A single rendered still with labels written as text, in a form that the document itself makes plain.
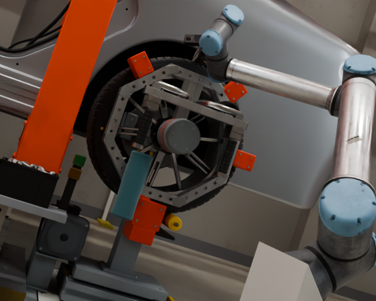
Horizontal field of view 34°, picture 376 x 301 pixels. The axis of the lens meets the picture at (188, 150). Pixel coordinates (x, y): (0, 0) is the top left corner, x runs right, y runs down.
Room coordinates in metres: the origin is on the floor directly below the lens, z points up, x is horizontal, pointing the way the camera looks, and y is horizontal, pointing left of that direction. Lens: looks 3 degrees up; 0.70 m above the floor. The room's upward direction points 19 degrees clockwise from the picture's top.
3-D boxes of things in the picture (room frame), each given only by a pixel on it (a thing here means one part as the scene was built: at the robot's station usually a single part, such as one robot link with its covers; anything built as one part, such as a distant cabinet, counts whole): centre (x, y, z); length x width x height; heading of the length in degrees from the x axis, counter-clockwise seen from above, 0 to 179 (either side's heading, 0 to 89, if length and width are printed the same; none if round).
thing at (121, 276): (2.69, 0.12, 0.32); 0.40 x 0.30 x 0.28; 105
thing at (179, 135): (2.45, 0.06, 0.85); 0.21 x 0.14 x 0.14; 15
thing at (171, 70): (2.52, 0.07, 0.85); 0.54 x 0.07 x 0.54; 105
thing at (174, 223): (2.65, -0.02, 0.51); 0.29 x 0.06 x 0.06; 15
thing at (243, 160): (2.61, -0.23, 0.85); 0.09 x 0.08 x 0.07; 105
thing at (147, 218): (2.56, 0.08, 0.48); 0.16 x 0.12 x 0.17; 15
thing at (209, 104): (2.43, -0.05, 1.03); 0.19 x 0.18 x 0.11; 15
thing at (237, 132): (2.37, -0.14, 0.93); 0.09 x 0.05 x 0.05; 15
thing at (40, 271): (2.70, 0.41, 0.26); 0.42 x 0.18 x 0.35; 15
